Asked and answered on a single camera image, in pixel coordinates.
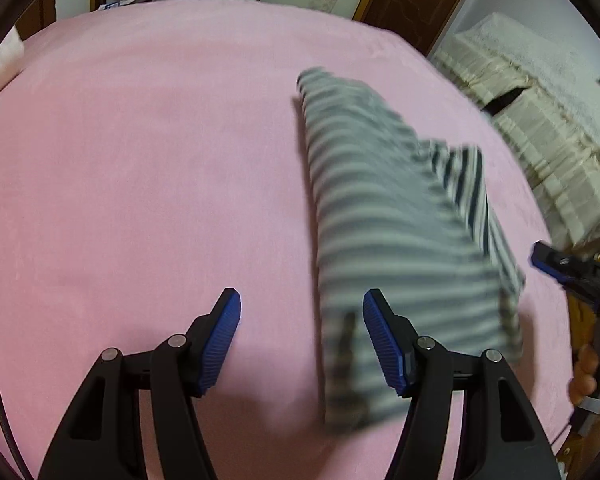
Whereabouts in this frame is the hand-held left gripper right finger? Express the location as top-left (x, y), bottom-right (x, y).
top-left (362, 288), bottom-right (563, 480)

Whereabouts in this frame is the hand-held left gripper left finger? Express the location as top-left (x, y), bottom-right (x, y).
top-left (37, 287), bottom-right (242, 480)

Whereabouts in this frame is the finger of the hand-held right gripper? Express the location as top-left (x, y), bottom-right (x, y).
top-left (530, 241), bottom-right (581, 286)

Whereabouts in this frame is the striped long-sleeve shirt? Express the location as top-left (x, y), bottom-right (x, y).
top-left (295, 67), bottom-right (526, 433)

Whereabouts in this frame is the person's right hand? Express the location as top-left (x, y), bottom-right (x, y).
top-left (570, 342), bottom-right (600, 406)

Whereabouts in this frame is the yellow wooden drawer cabinet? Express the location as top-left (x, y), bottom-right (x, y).
top-left (555, 292), bottom-right (600, 476)

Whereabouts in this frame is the cream lace-covered furniture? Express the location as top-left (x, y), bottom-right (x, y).
top-left (427, 12), bottom-right (600, 251)

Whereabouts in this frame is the pink bed blanket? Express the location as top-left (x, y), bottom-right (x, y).
top-left (0, 0), bottom-right (573, 480)

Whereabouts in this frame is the pink flower-print pillow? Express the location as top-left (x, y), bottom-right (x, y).
top-left (0, 25), bottom-right (25, 111)

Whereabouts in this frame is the dark wooden headboard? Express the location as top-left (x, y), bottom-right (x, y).
top-left (17, 0), bottom-right (57, 40)

